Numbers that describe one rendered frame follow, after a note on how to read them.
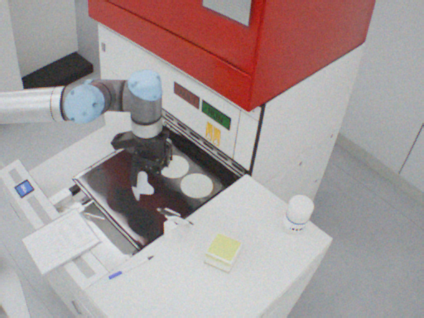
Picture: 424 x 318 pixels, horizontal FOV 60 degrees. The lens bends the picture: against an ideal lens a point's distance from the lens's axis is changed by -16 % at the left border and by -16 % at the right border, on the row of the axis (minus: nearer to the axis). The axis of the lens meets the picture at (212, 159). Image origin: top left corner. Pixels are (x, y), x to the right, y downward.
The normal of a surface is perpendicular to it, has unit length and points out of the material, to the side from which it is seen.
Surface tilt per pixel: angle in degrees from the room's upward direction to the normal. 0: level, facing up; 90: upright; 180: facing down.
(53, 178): 0
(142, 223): 0
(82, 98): 60
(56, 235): 0
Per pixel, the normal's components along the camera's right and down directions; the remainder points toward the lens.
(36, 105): -0.03, 0.16
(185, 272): 0.07, -0.70
